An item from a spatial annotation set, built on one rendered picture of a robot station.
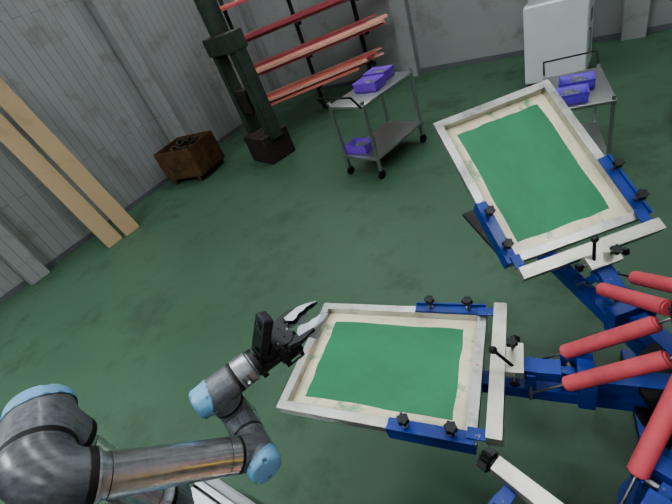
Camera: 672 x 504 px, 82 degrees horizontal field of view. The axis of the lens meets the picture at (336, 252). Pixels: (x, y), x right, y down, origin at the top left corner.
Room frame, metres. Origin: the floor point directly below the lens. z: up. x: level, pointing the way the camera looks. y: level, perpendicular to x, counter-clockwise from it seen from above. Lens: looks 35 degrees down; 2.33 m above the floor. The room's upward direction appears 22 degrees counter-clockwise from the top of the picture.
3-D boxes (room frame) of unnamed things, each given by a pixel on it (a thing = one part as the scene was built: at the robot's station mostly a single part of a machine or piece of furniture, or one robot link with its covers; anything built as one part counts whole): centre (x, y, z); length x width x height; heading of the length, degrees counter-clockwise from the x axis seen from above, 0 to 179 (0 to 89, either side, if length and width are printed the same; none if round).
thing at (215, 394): (0.62, 0.38, 1.65); 0.11 x 0.08 x 0.09; 111
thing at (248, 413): (0.61, 0.37, 1.56); 0.11 x 0.08 x 0.11; 22
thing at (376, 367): (0.97, -0.14, 1.05); 1.08 x 0.61 x 0.23; 57
